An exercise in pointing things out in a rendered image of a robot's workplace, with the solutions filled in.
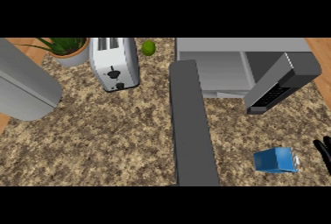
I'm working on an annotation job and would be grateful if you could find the potted green plant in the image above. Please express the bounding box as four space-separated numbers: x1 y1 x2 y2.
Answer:
18 38 90 68

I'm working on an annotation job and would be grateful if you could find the grey microwave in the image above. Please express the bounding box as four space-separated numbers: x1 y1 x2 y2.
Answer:
174 38 323 116

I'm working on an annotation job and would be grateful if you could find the silver toaster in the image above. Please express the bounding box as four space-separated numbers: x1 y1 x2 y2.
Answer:
87 38 140 93

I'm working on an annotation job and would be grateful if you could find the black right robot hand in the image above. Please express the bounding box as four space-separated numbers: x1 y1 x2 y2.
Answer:
312 136 331 176

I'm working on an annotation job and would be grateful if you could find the dark grey microwave door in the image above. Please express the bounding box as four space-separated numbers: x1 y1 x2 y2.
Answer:
168 59 222 187

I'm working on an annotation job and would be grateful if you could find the green lime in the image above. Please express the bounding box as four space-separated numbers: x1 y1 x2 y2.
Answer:
140 39 157 57

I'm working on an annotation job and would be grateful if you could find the blue milk carton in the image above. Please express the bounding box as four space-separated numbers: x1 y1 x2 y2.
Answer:
253 146 301 173

